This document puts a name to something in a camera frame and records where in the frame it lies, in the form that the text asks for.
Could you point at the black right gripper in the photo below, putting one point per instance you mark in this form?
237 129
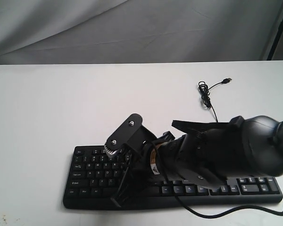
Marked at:
151 159

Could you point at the black acer keyboard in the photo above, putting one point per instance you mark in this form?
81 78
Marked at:
93 178

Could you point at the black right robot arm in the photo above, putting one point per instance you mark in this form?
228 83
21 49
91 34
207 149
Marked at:
207 154

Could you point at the grey backdrop cloth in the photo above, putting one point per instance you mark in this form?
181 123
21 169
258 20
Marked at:
136 31

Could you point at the black stand pole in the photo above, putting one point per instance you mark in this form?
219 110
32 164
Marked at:
276 41

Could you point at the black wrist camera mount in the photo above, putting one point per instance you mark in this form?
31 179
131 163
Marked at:
131 135

